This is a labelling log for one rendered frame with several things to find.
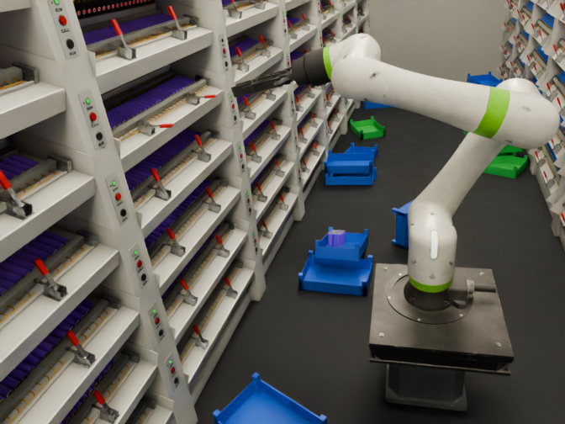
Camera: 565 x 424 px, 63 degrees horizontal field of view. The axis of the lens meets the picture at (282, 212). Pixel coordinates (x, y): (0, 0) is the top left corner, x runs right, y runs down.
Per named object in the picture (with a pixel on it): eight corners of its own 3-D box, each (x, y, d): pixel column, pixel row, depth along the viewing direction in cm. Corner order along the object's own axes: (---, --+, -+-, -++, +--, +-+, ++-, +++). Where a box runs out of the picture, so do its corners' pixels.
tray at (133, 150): (222, 102, 159) (225, 75, 154) (120, 176, 109) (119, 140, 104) (170, 86, 162) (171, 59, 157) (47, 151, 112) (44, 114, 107)
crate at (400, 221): (440, 225, 239) (426, 220, 245) (442, 190, 230) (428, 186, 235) (404, 249, 224) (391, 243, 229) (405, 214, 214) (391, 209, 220)
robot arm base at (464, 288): (491, 283, 141) (493, 267, 138) (498, 317, 129) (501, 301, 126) (403, 277, 148) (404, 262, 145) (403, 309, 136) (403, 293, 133)
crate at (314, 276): (372, 268, 213) (372, 255, 209) (366, 297, 196) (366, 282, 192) (310, 263, 222) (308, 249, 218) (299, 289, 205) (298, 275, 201)
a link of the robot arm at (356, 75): (467, 118, 117) (487, 77, 109) (470, 140, 109) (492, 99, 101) (330, 81, 120) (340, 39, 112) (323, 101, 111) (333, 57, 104)
